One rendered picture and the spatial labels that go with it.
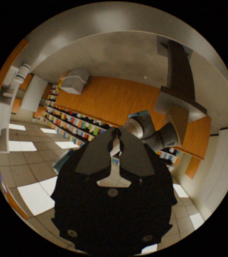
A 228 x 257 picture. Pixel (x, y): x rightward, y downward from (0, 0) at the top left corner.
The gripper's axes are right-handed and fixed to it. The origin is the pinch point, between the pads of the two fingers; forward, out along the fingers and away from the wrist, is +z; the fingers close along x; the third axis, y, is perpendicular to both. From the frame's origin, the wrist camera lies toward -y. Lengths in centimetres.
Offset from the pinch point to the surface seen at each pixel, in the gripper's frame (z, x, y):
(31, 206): -49, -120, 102
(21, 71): 26, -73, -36
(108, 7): 3.2, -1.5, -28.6
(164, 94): 29.3, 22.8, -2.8
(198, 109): 20.3, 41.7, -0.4
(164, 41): 83, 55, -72
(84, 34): 14.0, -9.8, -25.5
